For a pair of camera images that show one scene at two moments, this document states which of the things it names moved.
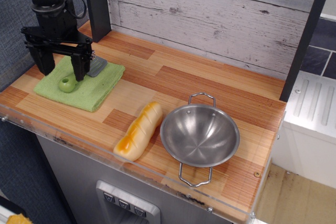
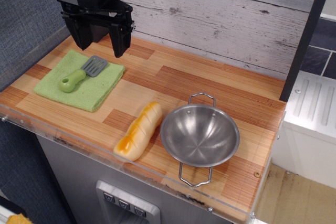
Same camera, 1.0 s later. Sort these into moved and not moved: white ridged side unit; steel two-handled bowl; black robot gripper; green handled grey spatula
Moved: black robot gripper
Not moved: green handled grey spatula; white ridged side unit; steel two-handled bowl
